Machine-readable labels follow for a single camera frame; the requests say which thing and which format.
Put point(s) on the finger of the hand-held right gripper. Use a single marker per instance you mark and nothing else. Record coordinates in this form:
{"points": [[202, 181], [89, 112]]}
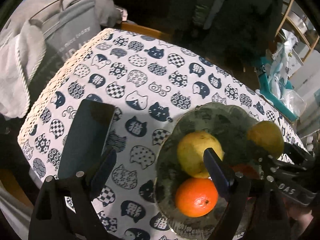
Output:
{"points": [[297, 152], [265, 161]]}

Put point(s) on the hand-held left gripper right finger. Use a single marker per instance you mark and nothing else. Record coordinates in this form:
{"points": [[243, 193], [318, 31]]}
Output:
{"points": [[217, 172]]}

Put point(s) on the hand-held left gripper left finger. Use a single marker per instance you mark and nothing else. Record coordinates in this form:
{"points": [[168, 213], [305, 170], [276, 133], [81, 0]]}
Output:
{"points": [[103, 172]]}

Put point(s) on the small tangerine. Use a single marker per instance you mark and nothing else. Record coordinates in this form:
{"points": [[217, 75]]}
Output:
{"points": [[245, 168]]}

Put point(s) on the large orange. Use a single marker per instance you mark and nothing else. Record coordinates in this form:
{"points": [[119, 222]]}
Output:
{"points": [[196, 197]]}

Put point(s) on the green glass bowl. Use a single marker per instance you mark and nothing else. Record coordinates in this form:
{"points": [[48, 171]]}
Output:
{"points": [[200, 120]]}

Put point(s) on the person's right hand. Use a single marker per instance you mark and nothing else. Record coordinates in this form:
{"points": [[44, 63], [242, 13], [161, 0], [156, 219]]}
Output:
{"points": [[297, 220]]}

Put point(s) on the black smartphone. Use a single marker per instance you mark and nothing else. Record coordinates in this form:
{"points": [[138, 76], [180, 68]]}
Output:
{"points": [[85, 135]]}

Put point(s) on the clear plastic bag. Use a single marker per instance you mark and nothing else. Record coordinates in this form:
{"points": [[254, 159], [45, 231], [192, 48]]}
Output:
{"points": [[293, 102]]}

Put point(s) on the teal plastic crate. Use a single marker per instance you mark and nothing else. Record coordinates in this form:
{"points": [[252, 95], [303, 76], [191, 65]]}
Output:
{"points": [[266, 85]]}

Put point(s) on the printed white plastic bag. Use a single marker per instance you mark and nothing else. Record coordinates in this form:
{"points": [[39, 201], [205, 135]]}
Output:
{"points": [[283, 62]]}

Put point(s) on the cat-printed tablecloth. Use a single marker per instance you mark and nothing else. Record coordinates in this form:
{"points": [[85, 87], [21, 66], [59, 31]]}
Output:
{"points": [[140, 80]]}

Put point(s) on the wooden shelf rack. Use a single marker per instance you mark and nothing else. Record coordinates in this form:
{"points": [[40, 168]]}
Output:
{"points": [[300, 27]]}

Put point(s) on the steel pot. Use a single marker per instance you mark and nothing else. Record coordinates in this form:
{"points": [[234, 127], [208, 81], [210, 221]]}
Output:
{"points": [[303, 23]]}

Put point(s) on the grey tote bag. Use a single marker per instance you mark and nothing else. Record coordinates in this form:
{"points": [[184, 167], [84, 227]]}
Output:
{"points": [[67, 37]]}

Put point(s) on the black hooded jacket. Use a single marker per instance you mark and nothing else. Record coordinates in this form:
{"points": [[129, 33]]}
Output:
{"points": [[245, 17]]}

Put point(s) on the wooden drawer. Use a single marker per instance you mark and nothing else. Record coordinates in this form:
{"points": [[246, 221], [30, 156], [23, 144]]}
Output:
{"points": [[147, 31]]}

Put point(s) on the dark grey sweatshirt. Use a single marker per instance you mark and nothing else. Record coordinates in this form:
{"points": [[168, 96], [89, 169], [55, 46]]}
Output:
{"points": [[105, 7]]}

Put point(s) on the grey jacket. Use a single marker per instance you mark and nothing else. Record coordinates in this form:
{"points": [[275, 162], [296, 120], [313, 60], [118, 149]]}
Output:
{"points": [[205, 2]]}

